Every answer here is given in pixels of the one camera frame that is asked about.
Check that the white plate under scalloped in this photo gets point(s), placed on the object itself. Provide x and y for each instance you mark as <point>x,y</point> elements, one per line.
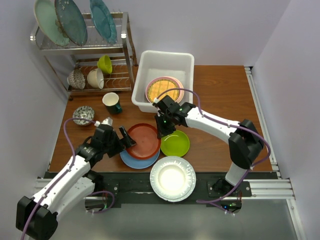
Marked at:
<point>175,199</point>

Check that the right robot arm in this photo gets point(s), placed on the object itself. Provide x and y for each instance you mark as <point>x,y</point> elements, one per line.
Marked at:
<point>243,140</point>

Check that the woven bamboo tray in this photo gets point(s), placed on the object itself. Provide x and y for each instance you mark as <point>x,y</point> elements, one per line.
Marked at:
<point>162,87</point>

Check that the red brown plate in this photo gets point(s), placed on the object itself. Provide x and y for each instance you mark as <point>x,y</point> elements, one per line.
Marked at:
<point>147,142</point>

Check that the dark green mug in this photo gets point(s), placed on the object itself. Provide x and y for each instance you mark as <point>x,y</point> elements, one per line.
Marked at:
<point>111,102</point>

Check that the dark blue speckled plate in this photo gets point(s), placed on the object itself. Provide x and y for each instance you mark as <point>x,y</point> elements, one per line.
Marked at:
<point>71,21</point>

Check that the cream white bowl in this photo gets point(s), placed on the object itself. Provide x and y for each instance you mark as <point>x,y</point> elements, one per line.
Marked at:
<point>95,78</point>

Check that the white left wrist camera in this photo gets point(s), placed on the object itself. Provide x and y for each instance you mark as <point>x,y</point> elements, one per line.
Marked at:
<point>107,121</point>

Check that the white plastic bin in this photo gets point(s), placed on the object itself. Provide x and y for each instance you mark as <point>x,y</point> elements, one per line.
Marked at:
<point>155,64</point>

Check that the teal large plate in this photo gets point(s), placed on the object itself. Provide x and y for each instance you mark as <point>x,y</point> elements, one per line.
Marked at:
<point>103,21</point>

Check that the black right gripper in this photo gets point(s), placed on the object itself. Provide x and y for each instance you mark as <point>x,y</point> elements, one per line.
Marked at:
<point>162,131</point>

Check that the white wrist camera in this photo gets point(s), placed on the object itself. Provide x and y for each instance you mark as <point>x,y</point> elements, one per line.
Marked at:
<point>107,121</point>
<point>155,101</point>

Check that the lime green bowl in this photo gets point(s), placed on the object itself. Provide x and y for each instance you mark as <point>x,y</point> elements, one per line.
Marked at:
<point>105,64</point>

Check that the grey patterned bowl on rack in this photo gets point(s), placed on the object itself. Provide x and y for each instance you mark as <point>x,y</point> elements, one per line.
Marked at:
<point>76,80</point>

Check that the mint green large plate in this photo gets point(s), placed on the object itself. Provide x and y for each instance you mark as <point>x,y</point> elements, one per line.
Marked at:
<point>45,14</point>

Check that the lime green plate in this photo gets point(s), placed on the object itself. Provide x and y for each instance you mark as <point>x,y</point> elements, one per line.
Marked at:
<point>175,144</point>

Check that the white scalloped deep plate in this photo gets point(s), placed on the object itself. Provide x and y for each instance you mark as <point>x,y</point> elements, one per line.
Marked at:
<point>173,176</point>

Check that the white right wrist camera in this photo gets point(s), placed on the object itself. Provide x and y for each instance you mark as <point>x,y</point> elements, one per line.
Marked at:
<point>155,101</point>

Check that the leaf patterned bowl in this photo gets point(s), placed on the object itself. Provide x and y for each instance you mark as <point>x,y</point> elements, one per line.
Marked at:
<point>83,115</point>

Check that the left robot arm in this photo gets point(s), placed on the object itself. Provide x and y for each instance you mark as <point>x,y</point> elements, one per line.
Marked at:
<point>38,216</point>

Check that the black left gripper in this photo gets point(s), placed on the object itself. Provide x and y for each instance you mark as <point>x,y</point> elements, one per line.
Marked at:
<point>128,142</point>

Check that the metal dish rack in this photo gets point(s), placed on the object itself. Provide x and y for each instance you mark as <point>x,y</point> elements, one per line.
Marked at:
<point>85,58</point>

